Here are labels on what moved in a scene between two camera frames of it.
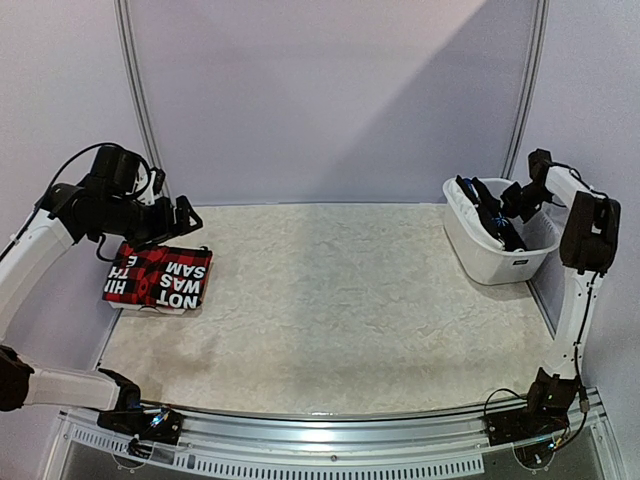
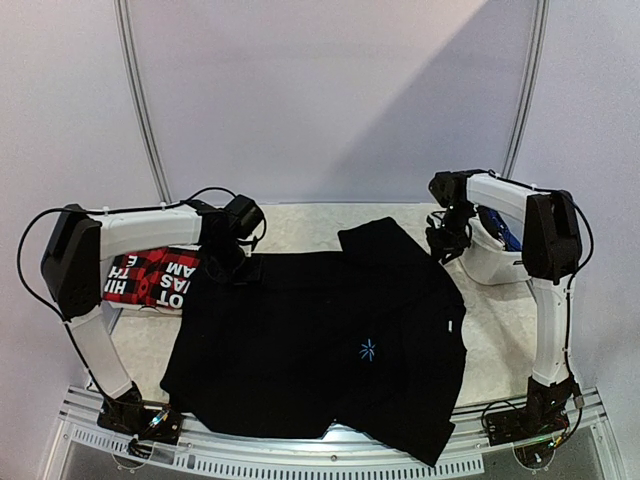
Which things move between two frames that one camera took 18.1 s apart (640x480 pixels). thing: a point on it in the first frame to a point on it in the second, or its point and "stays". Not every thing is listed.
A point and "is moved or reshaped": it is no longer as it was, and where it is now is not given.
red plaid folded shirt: x=169 y=279 stays
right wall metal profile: x=539 y=28 stays
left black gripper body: x=148 y=226 to x=231 y=262
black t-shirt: x=492 y=213 to x=369 y=338
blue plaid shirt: x=471 y=186 is moved or reshaped
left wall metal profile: x=136 y=87 stays
